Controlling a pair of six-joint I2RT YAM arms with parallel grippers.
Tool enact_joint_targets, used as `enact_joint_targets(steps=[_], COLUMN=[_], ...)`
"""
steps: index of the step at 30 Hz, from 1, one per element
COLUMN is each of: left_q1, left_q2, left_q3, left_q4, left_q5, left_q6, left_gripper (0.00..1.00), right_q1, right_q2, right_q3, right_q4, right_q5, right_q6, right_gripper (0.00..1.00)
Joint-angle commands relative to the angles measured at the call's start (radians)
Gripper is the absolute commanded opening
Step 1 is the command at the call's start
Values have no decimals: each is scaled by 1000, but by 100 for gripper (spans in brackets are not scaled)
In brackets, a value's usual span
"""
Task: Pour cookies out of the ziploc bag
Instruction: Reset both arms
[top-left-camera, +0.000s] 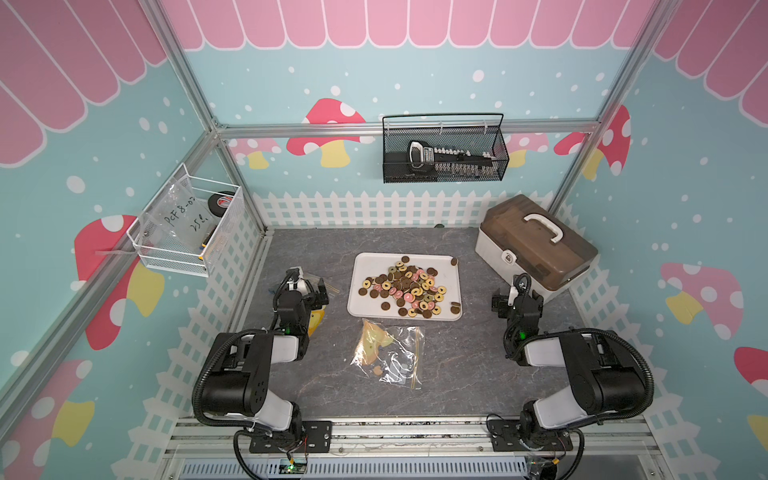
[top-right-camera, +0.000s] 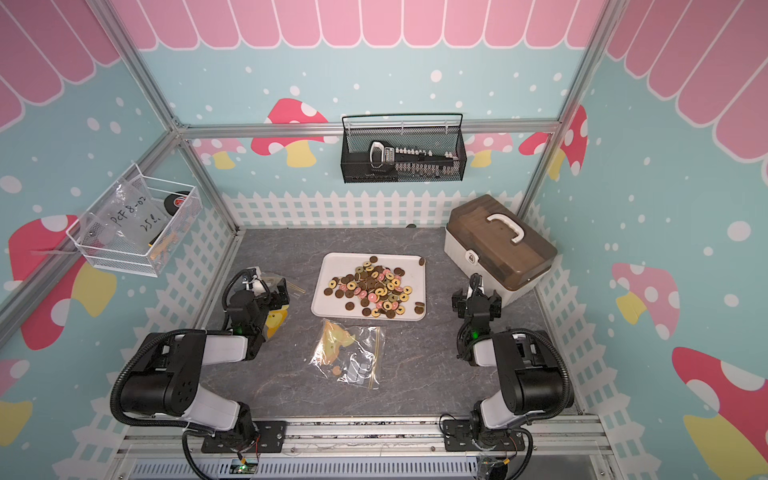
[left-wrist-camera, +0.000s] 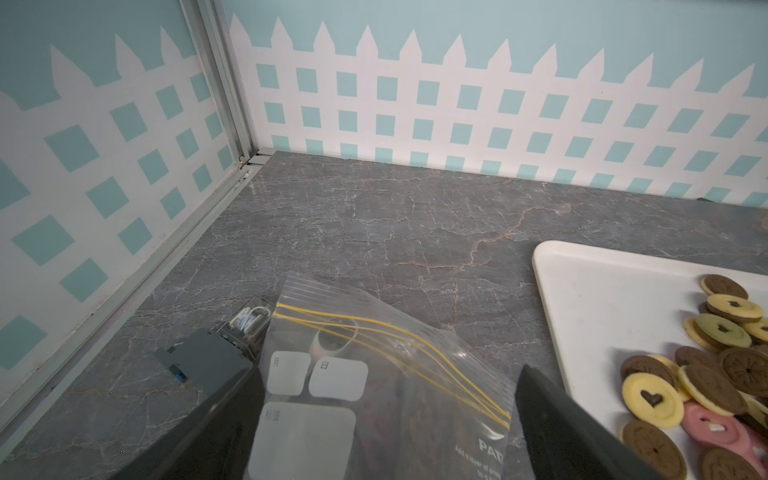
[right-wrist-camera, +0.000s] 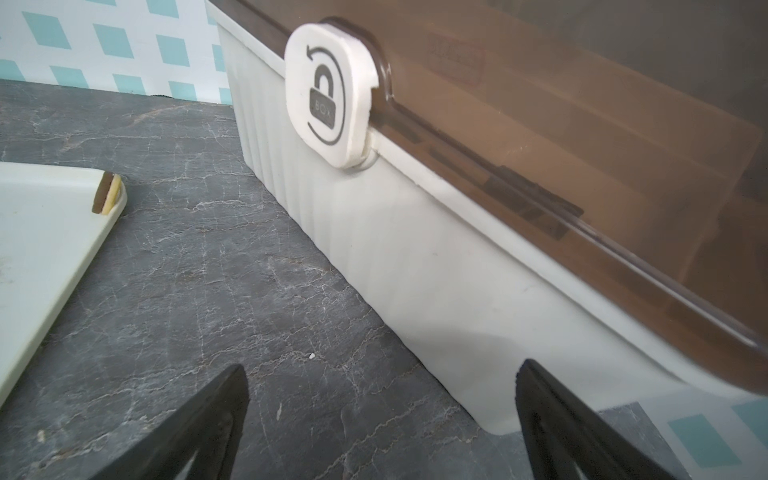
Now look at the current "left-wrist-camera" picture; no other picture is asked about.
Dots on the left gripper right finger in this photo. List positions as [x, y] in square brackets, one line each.
[564, 441]

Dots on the ziploc bag with yellow chick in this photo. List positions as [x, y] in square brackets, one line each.
[357, 389]

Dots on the white plastic tray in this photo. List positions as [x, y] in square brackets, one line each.
[603, 306]

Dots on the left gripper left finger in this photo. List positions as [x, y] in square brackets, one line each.
[213, 442]

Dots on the pile of round cookies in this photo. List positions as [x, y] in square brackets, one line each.
[715, 391]

